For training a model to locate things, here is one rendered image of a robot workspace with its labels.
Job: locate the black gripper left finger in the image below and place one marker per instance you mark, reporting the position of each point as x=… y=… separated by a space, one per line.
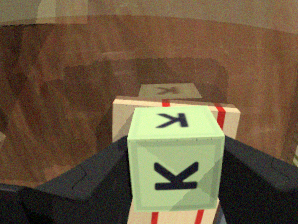
x=98 y=191

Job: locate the light green cube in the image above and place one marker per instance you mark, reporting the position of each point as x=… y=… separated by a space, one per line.
x=175 y=158

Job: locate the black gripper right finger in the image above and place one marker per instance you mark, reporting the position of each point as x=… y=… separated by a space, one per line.
x=256 y=188

